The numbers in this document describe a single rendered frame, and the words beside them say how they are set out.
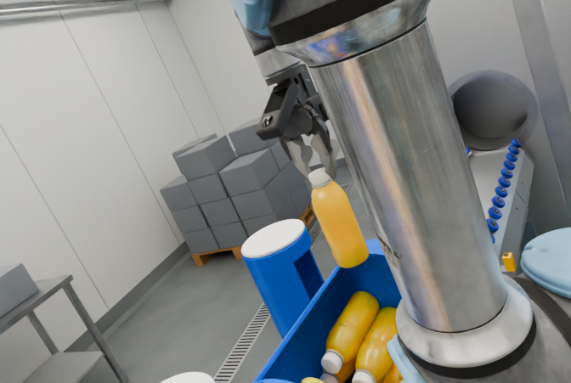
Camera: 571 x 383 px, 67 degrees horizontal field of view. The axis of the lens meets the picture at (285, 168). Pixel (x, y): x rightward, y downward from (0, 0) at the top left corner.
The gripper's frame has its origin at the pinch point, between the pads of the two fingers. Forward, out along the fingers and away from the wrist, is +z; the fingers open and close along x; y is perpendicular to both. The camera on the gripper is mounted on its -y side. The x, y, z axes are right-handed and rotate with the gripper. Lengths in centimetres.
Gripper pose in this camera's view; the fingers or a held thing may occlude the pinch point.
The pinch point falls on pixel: (319, 175)
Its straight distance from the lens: 80.6
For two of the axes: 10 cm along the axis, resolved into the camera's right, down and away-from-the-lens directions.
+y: 5.1, -4.3, 7.5
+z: 3.9, 8.9, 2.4
